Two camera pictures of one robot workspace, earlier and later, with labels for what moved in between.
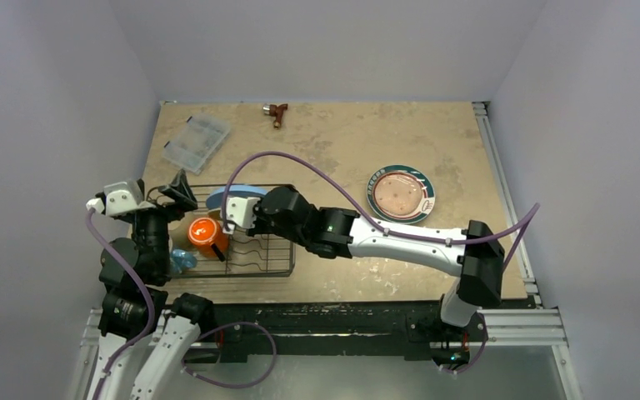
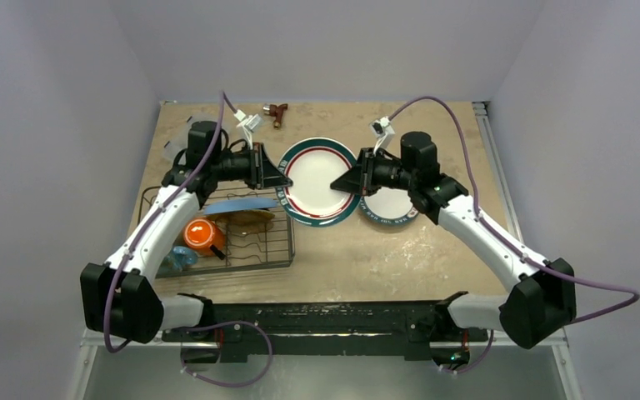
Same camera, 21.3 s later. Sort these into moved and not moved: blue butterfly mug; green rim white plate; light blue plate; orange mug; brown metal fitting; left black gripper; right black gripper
Moved: green rim white plate; left black gripper; light blue plate; right black gripper
Not moved: orange mug; blue butterfly mug; brown metal fitting
